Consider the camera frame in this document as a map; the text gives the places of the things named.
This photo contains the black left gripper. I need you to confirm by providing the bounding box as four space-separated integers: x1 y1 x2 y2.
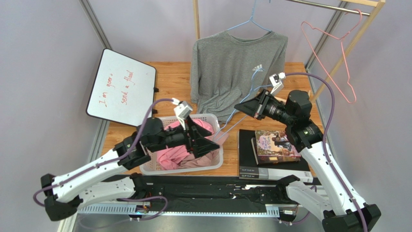
148 115 219 158

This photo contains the aluminium frame rail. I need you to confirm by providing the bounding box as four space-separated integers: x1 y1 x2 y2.
77 184 305 225

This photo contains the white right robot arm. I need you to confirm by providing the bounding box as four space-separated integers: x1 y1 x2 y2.
235 90 382 232

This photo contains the dark paperback book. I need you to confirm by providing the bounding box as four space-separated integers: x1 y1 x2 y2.
251 138 300 165

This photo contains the wooden clothes rack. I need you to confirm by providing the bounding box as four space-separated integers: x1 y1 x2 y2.
192 0 387 103

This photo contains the grey adidas t shirt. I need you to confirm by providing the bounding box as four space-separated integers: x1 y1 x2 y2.
190 31 288 122

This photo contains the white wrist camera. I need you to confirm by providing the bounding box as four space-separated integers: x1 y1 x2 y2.
269 72 286 96
172 98 193 130

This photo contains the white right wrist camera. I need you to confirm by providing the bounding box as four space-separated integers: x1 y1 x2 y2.
269 72 286 96

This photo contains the dusty pink t shirt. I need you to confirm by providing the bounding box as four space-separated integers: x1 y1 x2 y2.
178 131 229 169

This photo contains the bright pink t shirt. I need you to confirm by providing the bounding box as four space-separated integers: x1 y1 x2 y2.
156 118 215 171

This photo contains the white plastic laundry basket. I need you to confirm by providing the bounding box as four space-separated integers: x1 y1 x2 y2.
140 114 228 175

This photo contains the whiteboard with red writing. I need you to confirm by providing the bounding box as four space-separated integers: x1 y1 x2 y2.
86 49 157 126

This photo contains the pink wire hanger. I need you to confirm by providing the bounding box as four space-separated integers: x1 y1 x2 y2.
301 8 363 104

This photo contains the black clip file binder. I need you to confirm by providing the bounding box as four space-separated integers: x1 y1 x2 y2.
238 130 314 183

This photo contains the colourful illustrated book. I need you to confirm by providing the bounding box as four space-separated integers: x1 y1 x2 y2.
255 130 301 157

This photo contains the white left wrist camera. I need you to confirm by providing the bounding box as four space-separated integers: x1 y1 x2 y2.
172 98 193 130

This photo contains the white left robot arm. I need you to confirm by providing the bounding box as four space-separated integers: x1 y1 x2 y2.
41 116 220 221

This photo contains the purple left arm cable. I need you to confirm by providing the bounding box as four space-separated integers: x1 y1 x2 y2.
32 98 176 223

